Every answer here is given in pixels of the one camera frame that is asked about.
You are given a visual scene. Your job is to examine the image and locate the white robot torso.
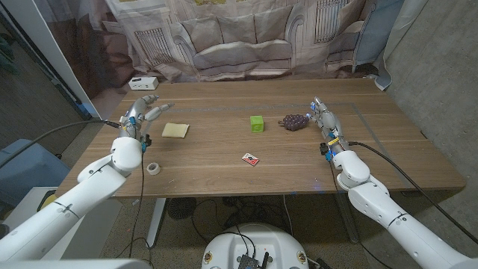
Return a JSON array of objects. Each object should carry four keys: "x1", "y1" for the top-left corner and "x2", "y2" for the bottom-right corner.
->
[{"x1": 201, "y1": 223, "x2": 310, "y2": 269}]

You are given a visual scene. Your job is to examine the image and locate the blue chair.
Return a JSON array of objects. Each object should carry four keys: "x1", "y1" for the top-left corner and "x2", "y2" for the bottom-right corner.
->
[{"x1": 0, "y1": 138, "x2": 71, "y2": 206}]

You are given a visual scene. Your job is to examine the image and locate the white door frame post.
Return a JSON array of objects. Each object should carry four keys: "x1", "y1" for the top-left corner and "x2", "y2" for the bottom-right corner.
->
[{"x1": 0, "y1": 0, "x2": 108, "y2": 123}]

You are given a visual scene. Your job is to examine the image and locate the green cube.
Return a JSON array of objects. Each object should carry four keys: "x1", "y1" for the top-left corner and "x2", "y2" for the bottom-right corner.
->
[{"x1": 249, "y1": 115, "x2": 265, "y2": 134}]

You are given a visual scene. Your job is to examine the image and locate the white floor platform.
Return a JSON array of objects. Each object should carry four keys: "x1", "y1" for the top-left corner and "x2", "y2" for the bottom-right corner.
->
[{"x1": 3, "y1": 185, "x2": 124, "y2": 261}]

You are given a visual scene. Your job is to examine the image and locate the black floor cable bundle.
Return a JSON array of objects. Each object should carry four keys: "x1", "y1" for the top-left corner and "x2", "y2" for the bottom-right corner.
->
[{"x1": 190, "y1": 196, "x2": 292, "y2": 244}]

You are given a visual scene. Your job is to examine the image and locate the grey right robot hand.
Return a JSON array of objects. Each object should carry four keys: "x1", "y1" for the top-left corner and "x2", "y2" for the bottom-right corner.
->
[{"x1": 305, "y1": 96, "x2": 349, "y2": 161}]

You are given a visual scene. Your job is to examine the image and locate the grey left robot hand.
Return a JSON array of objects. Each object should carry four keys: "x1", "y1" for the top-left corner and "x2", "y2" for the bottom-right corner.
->
[{"x1": 118, "y1": 94, "x2": 176, "y2": 146}]

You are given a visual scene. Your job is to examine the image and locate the yellow black pad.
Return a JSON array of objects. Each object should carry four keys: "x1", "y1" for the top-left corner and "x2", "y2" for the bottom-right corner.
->
[{"x1": 37, "y1": 189, "x2": 58, "y2": 211}]

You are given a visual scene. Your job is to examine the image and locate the white table leg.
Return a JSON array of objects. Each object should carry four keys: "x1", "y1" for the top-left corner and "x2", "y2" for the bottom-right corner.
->
[{"x1": 146, "y1": 197, "x2": 167, "y2": 247}]

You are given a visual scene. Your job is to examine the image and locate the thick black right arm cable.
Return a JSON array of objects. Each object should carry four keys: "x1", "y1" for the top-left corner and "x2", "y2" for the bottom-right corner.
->
[{"x1": 348, "y1": 140, "x2": 478, "y2": 244}]

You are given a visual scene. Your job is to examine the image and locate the purple toy grapes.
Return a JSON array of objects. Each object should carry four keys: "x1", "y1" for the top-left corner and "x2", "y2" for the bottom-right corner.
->
[{"x1": 277, "y1": 114, "x2": 311, "y2": 132}]

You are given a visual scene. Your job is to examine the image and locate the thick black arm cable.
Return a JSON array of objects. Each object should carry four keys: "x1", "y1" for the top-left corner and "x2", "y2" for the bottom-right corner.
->
[
  {"x1": 348, "y1": 140, "x2": 478, "y2": 244},
  {"x1": 0, "y1": 117, "x2": 121, "y2": 169}
]

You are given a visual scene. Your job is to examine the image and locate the red matchbox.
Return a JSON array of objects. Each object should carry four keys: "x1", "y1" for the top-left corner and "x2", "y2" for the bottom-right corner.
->
[{"x1": 241, "y1": 152, "x2": 260, "y2": 167}]

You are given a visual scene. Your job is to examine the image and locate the printed sofa backdrop cloth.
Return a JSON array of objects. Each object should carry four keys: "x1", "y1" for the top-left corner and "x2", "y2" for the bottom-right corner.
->
[{"x1": 44, "y1": 0, "x2": 426, "y2": 120}]

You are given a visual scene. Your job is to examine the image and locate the grey table leg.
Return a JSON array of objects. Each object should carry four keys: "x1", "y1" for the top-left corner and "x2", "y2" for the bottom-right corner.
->
[{"x1": 334, "y1": 192, "x2": 360, "y2": 244}]

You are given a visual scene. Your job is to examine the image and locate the thin black left wrist cable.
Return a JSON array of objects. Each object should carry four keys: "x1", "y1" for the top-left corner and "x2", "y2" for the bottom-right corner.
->
[{"x1": 126, "y1": 149, "x2": 146, "y2": 259}]

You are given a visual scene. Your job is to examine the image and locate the black round fan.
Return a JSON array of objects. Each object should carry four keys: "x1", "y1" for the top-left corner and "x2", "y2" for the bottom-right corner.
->
[{"x1": 167, "y1": 197, "x2": 197, "y2": 220}]

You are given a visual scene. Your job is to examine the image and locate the white power strip box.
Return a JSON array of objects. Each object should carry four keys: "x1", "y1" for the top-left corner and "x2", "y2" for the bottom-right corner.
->
[{"x1": 128, "y1": 76, "x2": 159, "y2": 91}]

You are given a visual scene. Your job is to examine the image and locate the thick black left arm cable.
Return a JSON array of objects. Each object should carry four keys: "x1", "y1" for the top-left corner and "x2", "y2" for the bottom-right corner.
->
[{"x1": 0, "y1": 117, "x2": 121, "y2": 169}]

